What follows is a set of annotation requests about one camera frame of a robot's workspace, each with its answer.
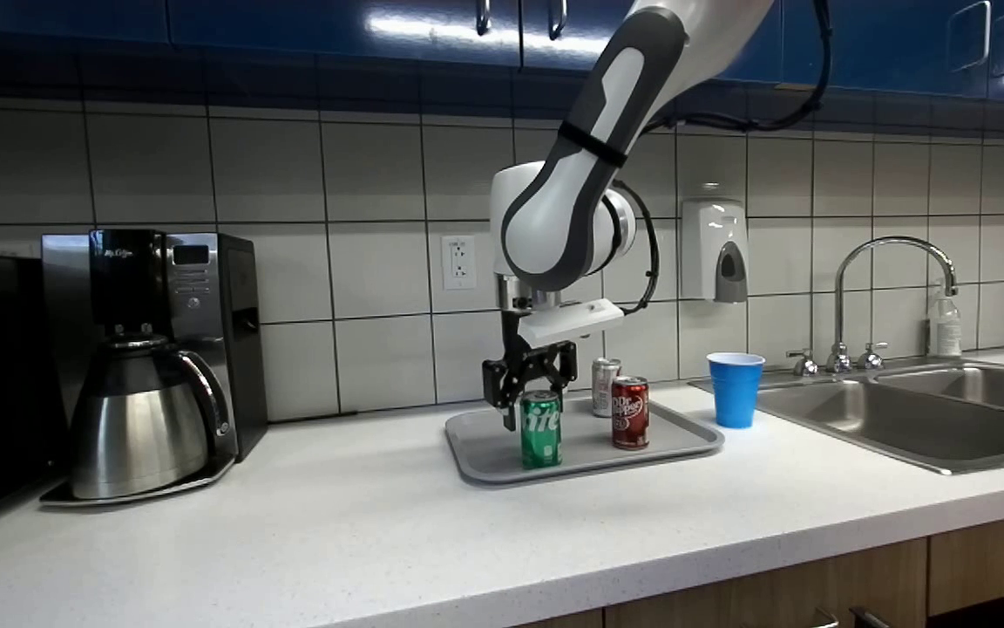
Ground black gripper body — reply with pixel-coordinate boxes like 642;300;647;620
501;303;565;378

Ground green Sprite can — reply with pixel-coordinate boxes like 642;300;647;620
521;386;565;472

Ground red Dr Pepper can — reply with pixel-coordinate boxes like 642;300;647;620
611;374;651;453

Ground grey plastic tray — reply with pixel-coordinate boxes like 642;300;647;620
443;393;728;489

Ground blue plastic cup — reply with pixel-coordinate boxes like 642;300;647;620
705;348;766;434

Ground white soap dispenser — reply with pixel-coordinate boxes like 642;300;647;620
680;178;755;308

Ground black coffee maker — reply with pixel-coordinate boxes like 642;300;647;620
40;228;274;512

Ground wooden base cabinets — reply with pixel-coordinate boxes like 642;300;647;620
525;506;1004;628

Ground chrome sink faucet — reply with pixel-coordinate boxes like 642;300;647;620
788;231;964;381

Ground stainless steel sink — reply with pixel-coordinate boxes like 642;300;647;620
758;360;1004;479

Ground steel coffee carafe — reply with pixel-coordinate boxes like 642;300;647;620
66;335;238;506

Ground clear dish soap bottle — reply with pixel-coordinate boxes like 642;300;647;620
925;291;966;364

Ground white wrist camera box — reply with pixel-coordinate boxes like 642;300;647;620
516;297;628;354

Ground white wall outlet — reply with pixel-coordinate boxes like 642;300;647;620
439;233;477;291

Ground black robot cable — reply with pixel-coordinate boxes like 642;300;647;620
611;0;837;320

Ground blue glossy wall cabinets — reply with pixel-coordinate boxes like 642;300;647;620
0;0;1004;106

